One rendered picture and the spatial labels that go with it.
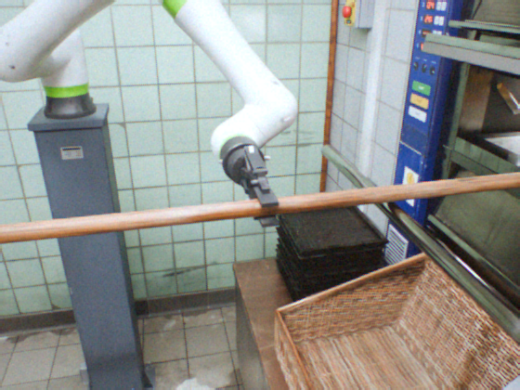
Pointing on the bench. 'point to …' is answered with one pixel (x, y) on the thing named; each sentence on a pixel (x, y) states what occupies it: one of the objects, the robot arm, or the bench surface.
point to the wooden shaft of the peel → (77, 226)
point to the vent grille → (396, 249)
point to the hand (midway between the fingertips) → (266, 205)
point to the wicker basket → (289, 357)
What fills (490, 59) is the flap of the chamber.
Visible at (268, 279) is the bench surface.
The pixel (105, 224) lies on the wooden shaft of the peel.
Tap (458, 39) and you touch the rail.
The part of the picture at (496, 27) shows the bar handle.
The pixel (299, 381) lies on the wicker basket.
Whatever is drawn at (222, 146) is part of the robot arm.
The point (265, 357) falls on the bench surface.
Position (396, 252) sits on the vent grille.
